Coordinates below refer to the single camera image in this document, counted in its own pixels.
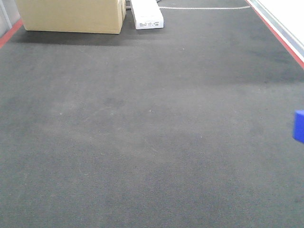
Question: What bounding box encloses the blue plastic bottle part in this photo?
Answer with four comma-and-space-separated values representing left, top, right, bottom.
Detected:
293, 110, 304, 143

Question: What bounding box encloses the white long carton box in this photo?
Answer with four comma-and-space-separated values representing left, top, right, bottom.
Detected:
130, 0, 164, 30

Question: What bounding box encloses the large cardboard box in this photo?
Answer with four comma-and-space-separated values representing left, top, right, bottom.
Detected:
16, 0, 126, 34

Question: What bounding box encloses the grey conveyor side rail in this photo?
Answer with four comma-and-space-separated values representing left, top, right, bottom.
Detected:
248, 0, 304, 65

